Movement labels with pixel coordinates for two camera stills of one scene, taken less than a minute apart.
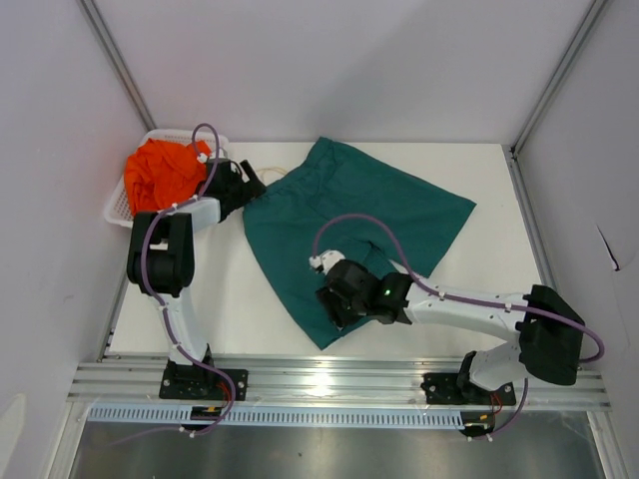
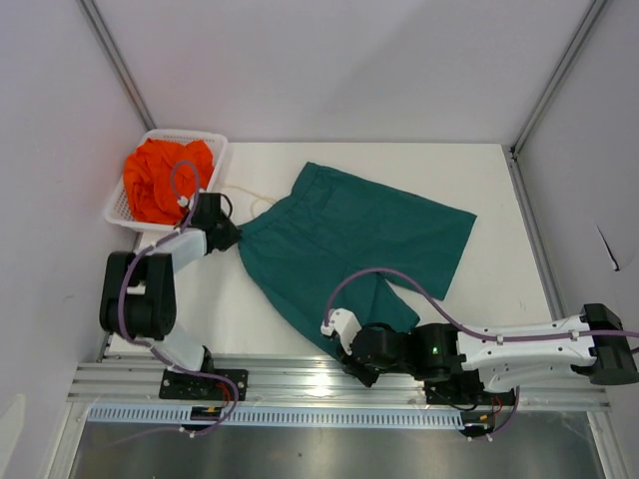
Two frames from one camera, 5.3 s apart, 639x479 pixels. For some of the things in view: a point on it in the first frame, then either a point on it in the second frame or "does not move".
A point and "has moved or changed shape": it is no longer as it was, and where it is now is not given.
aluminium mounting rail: [325, 383] does not move
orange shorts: [159, 175] does not move
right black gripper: [330, 300] -> [353, 367]
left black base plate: [195, 381] does not move
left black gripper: [250, 190] -> [233, 237]
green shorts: [283, 215] has moved or changed shape
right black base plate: [442, 388] does not move
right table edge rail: [535, 240] does not move
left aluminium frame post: [93, 13] does not move
